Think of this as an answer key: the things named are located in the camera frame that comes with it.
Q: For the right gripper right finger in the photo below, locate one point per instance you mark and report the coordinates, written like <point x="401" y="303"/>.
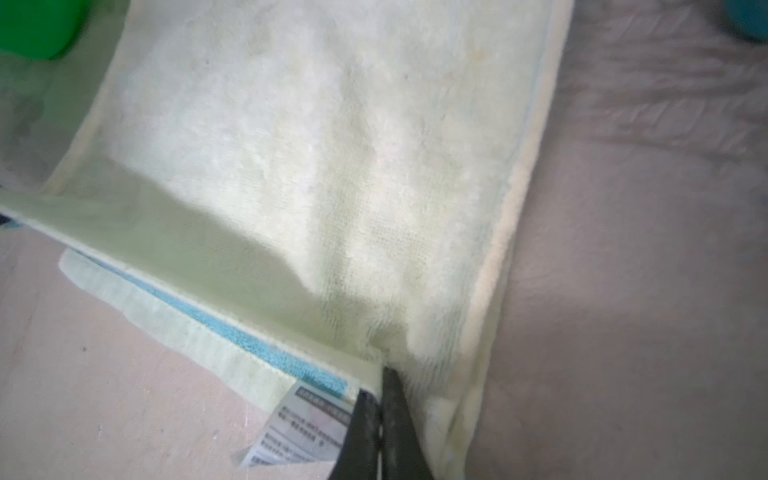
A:
<point x="401" y="454"/>

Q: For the pale yellow teal towel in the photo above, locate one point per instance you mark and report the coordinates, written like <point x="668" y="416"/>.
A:
<point x="315" y="189"/>

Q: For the teal plastic basket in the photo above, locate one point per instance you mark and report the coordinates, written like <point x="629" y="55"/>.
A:
<point x="749" y="17"/>

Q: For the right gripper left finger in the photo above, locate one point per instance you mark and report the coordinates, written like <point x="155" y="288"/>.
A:
<point x="359" y="455"/>

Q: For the green plastic basket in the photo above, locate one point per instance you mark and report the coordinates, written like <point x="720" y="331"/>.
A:
<point x="40" y="29"/>

